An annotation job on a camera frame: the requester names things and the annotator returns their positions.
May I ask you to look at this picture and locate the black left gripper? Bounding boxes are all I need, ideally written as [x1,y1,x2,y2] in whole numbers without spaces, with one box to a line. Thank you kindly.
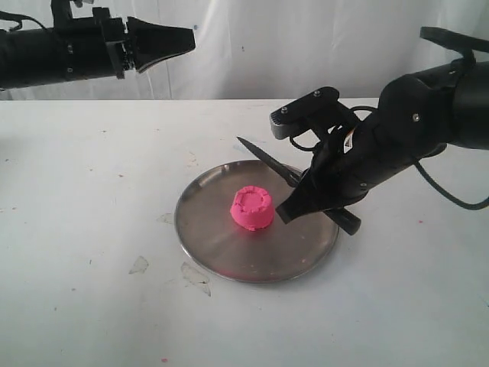
[93,7,196,80]

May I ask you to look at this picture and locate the round stainless steel plate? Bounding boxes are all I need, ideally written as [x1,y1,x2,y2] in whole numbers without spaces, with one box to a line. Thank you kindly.
[174,160,339,283]

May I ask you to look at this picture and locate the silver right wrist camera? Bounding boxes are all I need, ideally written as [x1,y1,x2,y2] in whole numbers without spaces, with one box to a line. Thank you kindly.
[270,86,360,140]

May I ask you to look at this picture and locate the black knife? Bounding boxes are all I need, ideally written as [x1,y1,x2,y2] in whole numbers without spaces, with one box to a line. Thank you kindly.
[237,137,361,235]

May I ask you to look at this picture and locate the white backdrop curtain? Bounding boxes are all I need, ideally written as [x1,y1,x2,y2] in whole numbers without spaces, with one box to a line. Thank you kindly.
[1,1,488,100]

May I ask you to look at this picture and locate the pink dough piece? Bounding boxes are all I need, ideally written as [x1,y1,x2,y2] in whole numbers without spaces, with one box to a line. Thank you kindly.
[230,186,274,232]

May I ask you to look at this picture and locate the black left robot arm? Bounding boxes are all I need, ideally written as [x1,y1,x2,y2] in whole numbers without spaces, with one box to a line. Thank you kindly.
[1,1,196,89]

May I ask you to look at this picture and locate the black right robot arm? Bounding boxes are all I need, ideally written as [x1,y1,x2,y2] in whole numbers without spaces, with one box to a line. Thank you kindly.
[270,61,488,222]

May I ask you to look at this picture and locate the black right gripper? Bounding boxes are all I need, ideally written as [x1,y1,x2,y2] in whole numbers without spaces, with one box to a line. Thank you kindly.
[276,74,457,223]

